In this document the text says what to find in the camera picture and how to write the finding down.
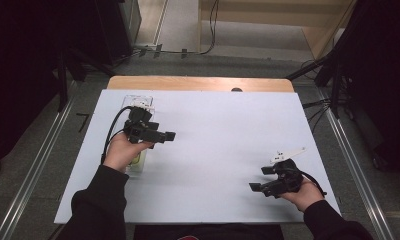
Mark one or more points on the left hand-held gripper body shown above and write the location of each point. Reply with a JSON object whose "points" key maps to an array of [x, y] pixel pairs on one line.
{"points": [[141, 128]]}

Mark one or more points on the clear plastic ball tube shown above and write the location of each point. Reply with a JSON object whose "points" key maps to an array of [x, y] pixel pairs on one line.
{"points": [[138, 99]]}

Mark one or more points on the aluminium floor rail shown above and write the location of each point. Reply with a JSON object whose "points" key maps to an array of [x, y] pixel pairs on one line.
{"points": [[358, 173], [38, 166]]}

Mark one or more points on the black metal stand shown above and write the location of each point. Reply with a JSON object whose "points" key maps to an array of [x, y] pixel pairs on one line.
{"points": [[63, 76], [334, 76]]}

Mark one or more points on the yellow tennis ball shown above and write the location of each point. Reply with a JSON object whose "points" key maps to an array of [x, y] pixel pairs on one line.
{"points": [[136, 159]]}

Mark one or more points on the person's dark shirt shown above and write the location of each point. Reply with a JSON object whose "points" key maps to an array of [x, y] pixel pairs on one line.
{"points": [[208, 232]]}

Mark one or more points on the person's left hand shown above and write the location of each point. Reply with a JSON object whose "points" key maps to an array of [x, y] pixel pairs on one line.
{"points": [[121, 153]]}

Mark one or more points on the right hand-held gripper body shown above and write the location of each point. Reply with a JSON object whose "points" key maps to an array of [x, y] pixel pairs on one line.
{"points": [[286, 181]]}

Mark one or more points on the dark cabinet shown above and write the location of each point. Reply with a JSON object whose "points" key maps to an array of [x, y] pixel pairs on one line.
{"points": [[118, 26]]}

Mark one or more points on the wooden table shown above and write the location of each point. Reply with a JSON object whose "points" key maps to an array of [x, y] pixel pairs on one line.
{"points": [[188, 83]]}

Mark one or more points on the person's right hand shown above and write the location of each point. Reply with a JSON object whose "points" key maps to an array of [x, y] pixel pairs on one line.
{"points": [[304, 196]]}

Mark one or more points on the light wooden shelf unit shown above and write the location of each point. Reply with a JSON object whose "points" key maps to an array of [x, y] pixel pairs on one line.
{"points": [[281, 16]]}

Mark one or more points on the white board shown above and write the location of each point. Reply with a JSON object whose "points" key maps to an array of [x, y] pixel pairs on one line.
{"points": [[228, 150]]}

